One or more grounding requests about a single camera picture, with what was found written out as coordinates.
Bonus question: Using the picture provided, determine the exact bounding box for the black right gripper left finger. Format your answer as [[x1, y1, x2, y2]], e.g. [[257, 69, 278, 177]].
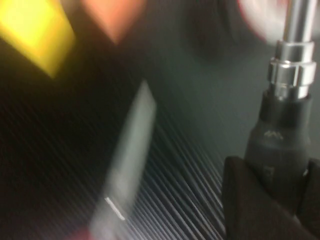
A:
[[222, 155, 305, 240]]

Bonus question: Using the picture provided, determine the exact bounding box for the yellow foam block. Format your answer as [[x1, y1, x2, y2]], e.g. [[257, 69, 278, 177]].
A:
[[0, 0, 76, 79]]

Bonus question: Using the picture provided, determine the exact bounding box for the orange foam block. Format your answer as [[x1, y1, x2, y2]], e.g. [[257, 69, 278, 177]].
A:
[[79, 0, 149, 45]]

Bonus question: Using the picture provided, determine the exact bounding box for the black handled precision screwdriver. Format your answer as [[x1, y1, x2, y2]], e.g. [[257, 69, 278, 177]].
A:
[[243, 0, 316, 206]]

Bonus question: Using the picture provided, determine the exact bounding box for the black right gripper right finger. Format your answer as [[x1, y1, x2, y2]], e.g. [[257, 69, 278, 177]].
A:
[[298, 159, 320, 221]]

